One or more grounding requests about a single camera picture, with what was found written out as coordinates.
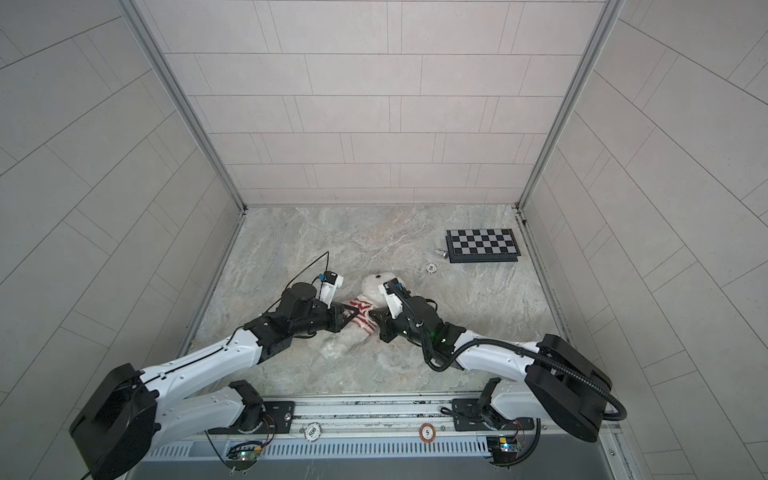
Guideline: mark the white poker chip on rail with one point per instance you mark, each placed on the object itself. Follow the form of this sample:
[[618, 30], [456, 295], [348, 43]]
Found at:
[[312, 432]]

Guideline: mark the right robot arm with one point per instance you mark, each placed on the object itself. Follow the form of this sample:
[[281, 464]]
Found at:
[[547, 379]]

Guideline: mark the white teddy bear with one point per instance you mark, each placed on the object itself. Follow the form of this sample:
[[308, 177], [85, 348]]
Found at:
[[351, 336]]

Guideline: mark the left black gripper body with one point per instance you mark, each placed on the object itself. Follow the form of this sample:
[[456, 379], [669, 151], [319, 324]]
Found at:
[[316, 320]]

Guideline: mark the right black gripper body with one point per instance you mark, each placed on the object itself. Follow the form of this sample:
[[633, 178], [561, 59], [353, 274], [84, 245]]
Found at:
[[404, 328]]

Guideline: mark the red white striped sweater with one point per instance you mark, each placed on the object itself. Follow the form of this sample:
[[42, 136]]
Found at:
[[363, 319]]

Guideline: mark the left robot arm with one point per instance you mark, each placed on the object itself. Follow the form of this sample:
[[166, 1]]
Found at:
[[134, 411]]

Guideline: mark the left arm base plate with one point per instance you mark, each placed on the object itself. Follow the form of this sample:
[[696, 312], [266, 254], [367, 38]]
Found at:
[[276, 418]]

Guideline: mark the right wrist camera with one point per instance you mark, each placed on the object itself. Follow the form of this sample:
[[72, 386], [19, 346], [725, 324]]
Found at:
[[390, 290]]

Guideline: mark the circuit board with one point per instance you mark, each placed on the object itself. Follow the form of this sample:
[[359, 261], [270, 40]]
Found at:
[[503, 452], [245, 455]]

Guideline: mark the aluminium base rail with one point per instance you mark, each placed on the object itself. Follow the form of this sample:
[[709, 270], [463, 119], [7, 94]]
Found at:
[[368, 416]]

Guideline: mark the right circuit board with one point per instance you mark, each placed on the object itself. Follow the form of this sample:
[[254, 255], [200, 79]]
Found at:
[[503, 452]]

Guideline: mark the black white chessboard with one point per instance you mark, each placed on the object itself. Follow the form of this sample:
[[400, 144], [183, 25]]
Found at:
[[496, 245]]

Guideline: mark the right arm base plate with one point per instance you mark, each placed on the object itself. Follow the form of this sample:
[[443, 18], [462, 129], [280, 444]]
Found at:
[[470, 415]]

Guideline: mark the red poker chip on rail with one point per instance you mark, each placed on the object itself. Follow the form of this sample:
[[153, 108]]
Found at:
[[427, 433]]

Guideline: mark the left circuit board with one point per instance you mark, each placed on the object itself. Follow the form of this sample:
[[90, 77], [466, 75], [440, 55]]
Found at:
[[245, 455]]

